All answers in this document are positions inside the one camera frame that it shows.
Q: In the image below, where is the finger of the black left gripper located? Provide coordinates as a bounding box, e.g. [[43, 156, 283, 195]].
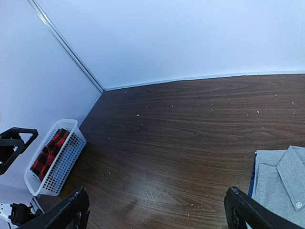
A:
[[0, 127, 39, 175]]

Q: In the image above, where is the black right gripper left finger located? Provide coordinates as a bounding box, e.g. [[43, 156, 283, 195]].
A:
[[20, 187, 90, 229]]

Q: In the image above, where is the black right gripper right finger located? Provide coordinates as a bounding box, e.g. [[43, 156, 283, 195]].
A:
[[224, 187, 301, 229]]

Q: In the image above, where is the red black plaid shirt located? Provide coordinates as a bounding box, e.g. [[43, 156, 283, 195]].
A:
[[30, 128, 70, 181]]

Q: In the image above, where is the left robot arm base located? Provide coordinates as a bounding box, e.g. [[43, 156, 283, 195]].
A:
[[0, 203, 44, 226]]

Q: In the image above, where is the blue folded shirt under grey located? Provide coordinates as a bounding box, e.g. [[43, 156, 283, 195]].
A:
[[248, 152, 257, 197]]

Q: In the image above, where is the white plastic laundry basket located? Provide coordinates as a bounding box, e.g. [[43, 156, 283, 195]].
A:
[[24, 119, 87, 196]]

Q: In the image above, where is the grey folded button shirt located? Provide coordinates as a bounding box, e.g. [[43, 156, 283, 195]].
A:
[[251, 146, 305, 228]]

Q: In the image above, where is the aluminium corner post left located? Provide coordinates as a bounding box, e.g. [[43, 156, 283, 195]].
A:
[[27, 0, 106, 93]]

